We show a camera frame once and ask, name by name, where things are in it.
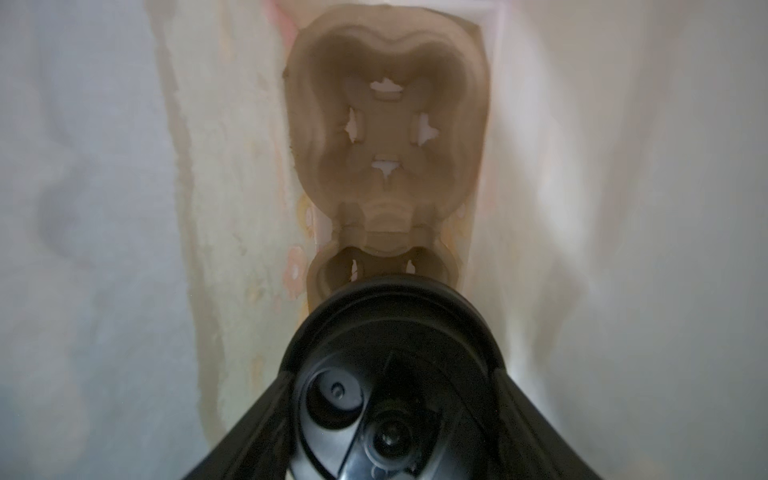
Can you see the brown pulp cup carrier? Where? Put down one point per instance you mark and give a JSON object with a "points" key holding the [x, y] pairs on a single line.
{"points": [[387, 110]]}

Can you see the black coffee lid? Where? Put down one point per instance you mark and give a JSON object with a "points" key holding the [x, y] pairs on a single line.
{"points": [[393, 380]]}

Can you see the green white paper bag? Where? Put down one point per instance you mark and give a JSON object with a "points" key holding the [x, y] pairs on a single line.
{"points": [[155, 238]]}

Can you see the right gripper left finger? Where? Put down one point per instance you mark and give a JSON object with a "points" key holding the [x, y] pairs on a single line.
{"points": [[259, 446]]}

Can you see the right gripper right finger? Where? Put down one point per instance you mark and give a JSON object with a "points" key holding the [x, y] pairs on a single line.
{"points": [[528, 445]]}

